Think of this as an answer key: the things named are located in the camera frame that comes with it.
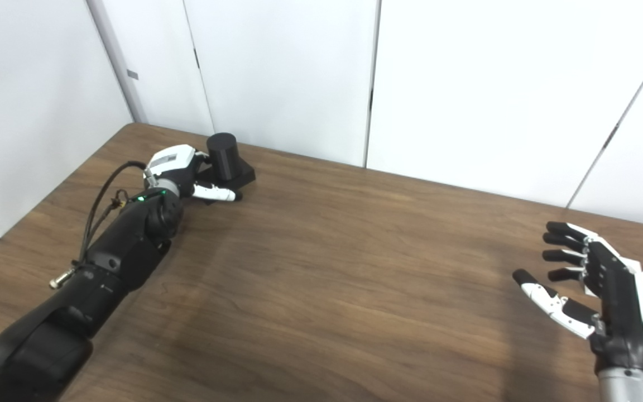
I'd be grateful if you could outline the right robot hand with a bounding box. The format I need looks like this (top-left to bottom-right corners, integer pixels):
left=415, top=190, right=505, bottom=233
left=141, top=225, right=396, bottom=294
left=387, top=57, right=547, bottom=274
left=512, top=221, right=643, bottom=383

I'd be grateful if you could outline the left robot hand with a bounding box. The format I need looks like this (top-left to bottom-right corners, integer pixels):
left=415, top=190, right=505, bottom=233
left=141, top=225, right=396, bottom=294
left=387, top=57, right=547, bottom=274
left=143, top=144, right=242, bottom=204

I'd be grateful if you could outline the black peg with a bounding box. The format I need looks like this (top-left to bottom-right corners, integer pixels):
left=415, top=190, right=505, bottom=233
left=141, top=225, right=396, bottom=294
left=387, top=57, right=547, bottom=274
left=196, top=132, right=256, bottom=196

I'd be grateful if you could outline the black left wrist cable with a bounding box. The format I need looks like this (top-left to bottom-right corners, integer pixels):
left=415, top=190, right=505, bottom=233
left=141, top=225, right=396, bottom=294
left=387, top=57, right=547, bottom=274
left=79, top=161, right=149, bottom=263

